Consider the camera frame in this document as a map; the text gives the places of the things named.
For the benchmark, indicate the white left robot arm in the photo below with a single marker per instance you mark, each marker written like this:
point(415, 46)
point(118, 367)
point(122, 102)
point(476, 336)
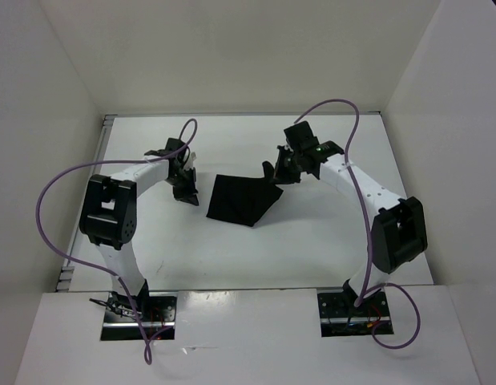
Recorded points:
point(109, 214)

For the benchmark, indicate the black skirt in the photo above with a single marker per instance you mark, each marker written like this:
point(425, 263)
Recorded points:
point(243, 200)

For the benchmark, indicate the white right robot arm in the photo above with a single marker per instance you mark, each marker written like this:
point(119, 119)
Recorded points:
point(397, 232)

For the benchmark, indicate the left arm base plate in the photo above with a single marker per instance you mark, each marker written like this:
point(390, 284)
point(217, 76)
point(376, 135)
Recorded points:
point(119, 323)

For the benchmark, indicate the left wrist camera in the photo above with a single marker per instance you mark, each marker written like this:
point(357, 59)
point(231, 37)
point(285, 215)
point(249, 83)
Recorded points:
point(190, 160)

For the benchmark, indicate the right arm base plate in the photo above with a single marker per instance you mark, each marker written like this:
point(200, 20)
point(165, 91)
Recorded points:
point(339, 318)

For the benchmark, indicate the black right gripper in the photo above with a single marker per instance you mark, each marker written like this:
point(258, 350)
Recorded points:
point(280, 175)

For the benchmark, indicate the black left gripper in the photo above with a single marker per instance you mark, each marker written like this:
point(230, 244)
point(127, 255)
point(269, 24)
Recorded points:
point(191, 192)

